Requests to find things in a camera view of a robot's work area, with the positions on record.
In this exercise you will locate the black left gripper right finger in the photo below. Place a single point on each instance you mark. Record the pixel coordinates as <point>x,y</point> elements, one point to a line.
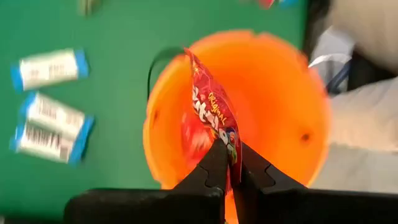
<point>311,208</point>

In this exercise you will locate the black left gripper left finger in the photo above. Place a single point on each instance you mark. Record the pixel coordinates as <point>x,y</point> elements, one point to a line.
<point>155,205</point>

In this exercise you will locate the red Skittles candy pack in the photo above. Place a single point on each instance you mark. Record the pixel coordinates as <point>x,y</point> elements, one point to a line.
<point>192,149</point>
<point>266,3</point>
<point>214,112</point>

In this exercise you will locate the white blue Hershey's bar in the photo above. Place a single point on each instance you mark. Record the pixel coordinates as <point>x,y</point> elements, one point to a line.
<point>53,112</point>
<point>287,3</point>
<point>46,146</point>
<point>49,70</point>

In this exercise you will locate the orange pumpkin face bucket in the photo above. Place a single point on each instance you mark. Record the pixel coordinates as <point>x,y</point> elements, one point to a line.
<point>280,109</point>

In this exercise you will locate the person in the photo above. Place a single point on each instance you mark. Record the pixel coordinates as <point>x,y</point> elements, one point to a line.
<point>367,118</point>

